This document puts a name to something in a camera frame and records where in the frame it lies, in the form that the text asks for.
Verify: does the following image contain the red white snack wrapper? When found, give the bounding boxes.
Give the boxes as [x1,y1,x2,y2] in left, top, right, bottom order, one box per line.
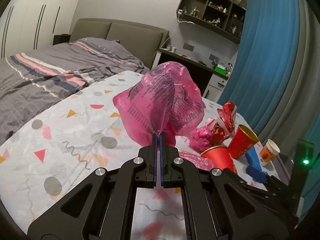
[206,101,237,146]

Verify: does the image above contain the pink plastic scrap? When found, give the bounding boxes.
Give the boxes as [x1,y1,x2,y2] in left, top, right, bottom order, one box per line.
[179,152,214,171]

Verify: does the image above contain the black bedside table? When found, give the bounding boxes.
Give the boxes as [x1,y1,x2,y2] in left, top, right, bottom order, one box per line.
[53,34,71,45]

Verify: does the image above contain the purple plastic trash bin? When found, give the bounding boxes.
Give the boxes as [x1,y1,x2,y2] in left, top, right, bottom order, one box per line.
[272,153,294,185]

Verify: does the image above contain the grey striped bed duvet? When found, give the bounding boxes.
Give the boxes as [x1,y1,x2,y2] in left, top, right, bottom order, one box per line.
[1,37,149,144]

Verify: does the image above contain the patterned white table cloth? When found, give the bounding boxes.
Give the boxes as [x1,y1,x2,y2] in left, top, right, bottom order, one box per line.
[0,70,281,240]

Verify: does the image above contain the grey upholstered headboard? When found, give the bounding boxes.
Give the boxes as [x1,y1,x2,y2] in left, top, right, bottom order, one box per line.
[70,18,169,69]

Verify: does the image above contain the red paper cup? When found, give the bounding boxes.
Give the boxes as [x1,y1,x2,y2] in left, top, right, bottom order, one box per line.
[200,146,237,174]
[228,124,259,159]

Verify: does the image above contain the large pink plastic bag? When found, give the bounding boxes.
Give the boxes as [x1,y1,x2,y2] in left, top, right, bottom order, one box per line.
[113,61,206,146]

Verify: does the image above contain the blue curtain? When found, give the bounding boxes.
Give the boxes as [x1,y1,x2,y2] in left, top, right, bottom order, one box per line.
[217,0,320,205]

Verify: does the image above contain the white orange paper cup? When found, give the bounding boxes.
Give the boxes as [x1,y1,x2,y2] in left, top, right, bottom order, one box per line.
[259,139,280,166]

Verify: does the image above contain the green box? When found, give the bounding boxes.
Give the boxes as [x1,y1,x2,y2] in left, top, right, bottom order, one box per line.
[214,64,227,76]

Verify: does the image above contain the white drawer cabinet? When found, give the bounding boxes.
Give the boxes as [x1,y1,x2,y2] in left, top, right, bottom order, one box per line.
[202,74,228,102]

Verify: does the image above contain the dark wall shelf unit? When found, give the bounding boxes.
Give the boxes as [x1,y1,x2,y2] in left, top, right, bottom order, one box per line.
[177,0,246,44]

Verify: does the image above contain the blue foam fruit net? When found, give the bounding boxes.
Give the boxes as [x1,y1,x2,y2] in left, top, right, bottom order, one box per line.
[245,147,268,184]

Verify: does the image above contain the white wardrobe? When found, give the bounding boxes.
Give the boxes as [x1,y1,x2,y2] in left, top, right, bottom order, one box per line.
[1,0,79,58]

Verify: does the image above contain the dark wooden desk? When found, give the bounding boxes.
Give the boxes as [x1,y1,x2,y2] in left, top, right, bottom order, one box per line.
[155,49,228,96]

